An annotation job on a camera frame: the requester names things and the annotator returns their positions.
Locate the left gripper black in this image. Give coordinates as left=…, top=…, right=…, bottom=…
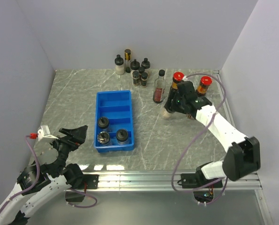
left=47, top=125, right=88, bottom=175

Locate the black cap bottle front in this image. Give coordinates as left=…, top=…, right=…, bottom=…
left=161, top=107, right=174, bottom=120

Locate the black cap bottle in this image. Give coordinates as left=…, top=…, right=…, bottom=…
left=161, top=107, right=174, bottom=120
left=97, top=116, right=110, bottom=131

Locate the shaker jar white powder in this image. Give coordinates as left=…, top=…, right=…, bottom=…
left=97, top=131, right=112, bottom=146

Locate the tall clear sauce bottle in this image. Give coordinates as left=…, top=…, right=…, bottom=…
left=153, top=69, right=166, bottom=104

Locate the black cap bottle back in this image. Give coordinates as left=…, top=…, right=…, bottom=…
left=97, top=116, right=110, bottom=131

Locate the red lid jar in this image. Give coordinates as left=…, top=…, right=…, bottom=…
left=196, top=76, right=212, bottom=97
left=172, top=72, right=184, bottom=90

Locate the blue divided plastic bin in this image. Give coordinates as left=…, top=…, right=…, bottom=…
left=94, top=90, right=135, bottom=153

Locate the knob lid jar white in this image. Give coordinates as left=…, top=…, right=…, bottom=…
left=116, top=129, right=129, bottom=145

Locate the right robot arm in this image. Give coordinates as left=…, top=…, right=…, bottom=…
left=165, top=81, right=261, bottom=188

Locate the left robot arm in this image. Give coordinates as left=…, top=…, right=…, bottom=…
left=0, top=125, right=88, bottom=225

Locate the small spice jar right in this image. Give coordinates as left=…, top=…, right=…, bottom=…
left=141, top=72, right=148, bottom=87

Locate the small spice jar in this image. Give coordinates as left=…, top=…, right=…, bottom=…
left=141, top=72, right=148, bottom=87
left=138, top=67, right=145, bottom=74
left=132, top=71, right=140, bottom=86

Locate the small spice jar back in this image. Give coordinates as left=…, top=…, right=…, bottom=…
left=138, top=67, right=145, bottom=74

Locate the small spice jar left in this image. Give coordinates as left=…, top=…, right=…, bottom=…
left=132, top=71, right=140, bottom=86

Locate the tall yellow black grinder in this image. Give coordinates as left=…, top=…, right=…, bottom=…
left=124, top=49, right=131, bottom=73

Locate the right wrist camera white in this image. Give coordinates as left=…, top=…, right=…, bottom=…
left=182, top=75, right=192, bottom=82

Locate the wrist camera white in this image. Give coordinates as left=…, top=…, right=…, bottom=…
left=29, top=125, right=58, bottom=143
left=182, top=75, right=192, bottom=82

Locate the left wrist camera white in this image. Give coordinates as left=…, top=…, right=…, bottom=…
left=29, top=125, right=58, bottom=143

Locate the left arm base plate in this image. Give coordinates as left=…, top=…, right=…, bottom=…
left=82, top=174, right=99, bottom=190

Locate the aluminium front rail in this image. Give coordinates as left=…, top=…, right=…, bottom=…
left=14, top=170, right=263, bottom=193

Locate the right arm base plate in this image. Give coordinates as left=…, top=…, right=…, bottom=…
left=177, top=172, right=216, bottom=189

